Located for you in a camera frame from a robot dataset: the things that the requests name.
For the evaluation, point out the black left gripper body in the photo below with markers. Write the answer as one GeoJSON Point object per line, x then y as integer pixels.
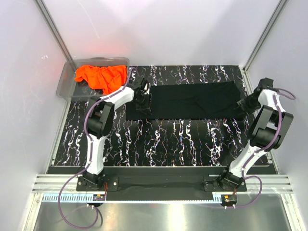
{"type": "Point", "coordinates": [144, 104]}

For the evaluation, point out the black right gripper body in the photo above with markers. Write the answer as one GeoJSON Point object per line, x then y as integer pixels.
{"type": "Point", "coordinates": [249, 104]}

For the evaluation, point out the black t shirt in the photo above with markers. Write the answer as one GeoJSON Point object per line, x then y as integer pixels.
{"type": "Point", "coordinates": [191, 101]}

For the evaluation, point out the clear plastic bin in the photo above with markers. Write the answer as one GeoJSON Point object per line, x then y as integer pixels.
{"type": "Point", "coordinates": [73, 91]}

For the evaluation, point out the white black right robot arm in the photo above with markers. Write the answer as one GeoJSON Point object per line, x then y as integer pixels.
{"type": "Point", "coordinates": [265, 134]}

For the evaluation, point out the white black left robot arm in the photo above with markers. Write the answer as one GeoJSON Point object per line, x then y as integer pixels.
{"type": "Point", "coordinates": [99, 121]}

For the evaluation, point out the orange t shirt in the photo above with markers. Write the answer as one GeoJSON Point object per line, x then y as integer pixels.
{"type": "Point", "coordinates": [108, 79]}

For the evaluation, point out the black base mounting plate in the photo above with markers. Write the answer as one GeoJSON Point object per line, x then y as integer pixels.
{"type": "Point", "coordinates": [194, 191]}

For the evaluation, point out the right black connector box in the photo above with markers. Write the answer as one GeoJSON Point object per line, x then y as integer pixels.
{"type": "Point", "coordinates": [229, 200]}

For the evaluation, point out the right aluminium frame post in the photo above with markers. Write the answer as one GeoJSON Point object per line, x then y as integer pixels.
{"type": "Point", "coordinates": [266, 32]}

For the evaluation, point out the aluminium frame post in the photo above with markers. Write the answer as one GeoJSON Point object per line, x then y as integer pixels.
{"type": "Point", "coordinates": [266, 32]}
{"type": "Point", "coordinates": [53, 28]}

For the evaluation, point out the white slotted cable duct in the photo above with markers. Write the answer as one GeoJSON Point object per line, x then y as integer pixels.
{"type": "Point", "coordinates": [69, 197]}

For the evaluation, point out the aluminium front rail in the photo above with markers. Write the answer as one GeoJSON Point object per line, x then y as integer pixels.
{"type": "Point", "coordinates": [52, 183]}

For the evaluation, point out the left aluminium frame post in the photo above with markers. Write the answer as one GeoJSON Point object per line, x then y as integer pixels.
{"type": "Point", "coordinates": [53, 28]}

